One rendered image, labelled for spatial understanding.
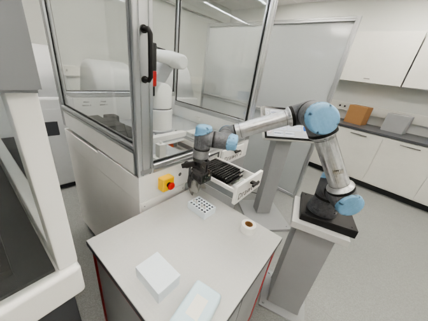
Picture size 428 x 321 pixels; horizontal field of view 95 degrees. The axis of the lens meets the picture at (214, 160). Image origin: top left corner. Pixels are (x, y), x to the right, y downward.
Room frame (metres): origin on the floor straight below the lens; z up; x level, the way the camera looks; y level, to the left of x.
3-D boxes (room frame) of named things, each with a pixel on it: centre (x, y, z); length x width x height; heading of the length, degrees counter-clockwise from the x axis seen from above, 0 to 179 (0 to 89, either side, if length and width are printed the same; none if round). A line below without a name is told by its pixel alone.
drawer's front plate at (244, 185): (0.95, -0.21, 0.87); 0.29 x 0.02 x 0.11; 144
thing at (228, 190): (1.07, -0.04, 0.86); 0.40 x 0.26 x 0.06; 54
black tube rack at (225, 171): (1.07, -0.05, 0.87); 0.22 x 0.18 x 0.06; 54
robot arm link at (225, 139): (0.85, -0.04, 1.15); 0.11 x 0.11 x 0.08; 87
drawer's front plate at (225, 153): (1.39, -0.14, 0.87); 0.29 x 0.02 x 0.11; 144
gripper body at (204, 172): (0.83, 0.06, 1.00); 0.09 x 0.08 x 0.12; 53
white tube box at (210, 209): (0.83, 0.03, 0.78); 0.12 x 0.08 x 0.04; 53
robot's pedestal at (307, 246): (0.93, -0.64, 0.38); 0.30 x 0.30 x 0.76; 69
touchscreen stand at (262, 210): (1.81, -0.63, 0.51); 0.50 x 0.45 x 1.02; 13
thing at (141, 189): (1.45, 0.42, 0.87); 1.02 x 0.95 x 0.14; 144
